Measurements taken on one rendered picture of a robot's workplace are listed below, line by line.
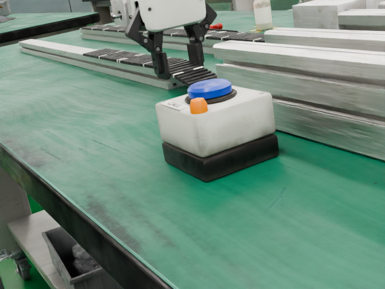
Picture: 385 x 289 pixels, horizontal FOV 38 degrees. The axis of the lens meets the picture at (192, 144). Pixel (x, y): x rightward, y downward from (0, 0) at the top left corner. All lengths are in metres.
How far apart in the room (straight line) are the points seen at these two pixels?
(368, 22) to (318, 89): 0.23
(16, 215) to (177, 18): 1.33
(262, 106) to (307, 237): 0.16
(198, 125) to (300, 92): 0.12
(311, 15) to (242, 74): 0.22
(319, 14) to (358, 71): 0.32
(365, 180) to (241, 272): 0.15
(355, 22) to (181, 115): 0.33
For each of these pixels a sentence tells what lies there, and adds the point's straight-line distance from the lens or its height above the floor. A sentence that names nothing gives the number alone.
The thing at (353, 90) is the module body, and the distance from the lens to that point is 0.48.
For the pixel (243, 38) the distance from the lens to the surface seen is 1.00.
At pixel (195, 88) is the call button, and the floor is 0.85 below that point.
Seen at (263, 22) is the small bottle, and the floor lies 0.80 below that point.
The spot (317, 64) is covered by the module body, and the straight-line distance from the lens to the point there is 0.51.
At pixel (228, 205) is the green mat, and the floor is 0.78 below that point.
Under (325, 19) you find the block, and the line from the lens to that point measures 0.78.
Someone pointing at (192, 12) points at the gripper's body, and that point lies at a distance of 0.82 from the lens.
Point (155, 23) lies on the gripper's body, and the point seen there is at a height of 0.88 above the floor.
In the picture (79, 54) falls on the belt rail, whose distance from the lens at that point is 1.21.
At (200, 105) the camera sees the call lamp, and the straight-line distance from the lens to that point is 0.46.
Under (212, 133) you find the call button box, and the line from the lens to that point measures 0.47.
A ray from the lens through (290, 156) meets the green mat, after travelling 0.51.
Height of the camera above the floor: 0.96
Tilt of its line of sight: 18 degrees down
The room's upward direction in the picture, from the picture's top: 10 degrees counter-clockwise
